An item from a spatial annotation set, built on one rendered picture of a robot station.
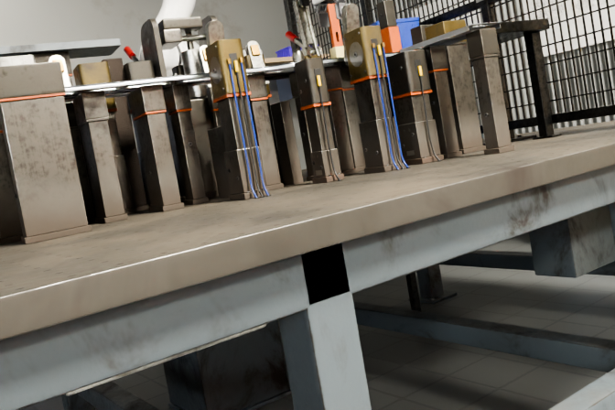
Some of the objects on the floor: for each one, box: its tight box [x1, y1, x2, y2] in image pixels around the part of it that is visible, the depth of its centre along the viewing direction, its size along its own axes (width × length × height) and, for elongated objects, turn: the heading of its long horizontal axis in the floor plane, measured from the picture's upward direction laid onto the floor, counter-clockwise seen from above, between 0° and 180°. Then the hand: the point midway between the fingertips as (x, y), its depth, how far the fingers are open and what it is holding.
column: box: [163, 320, 291, 410], centre depth 217 cm, size 31×31×66 cm
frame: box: [0, 165, 615, 410], centre depth 175 cm, size 256×161×66 cm, turn 20°
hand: (332, 19), depth 178 cm, fingers open, 8 cm apart
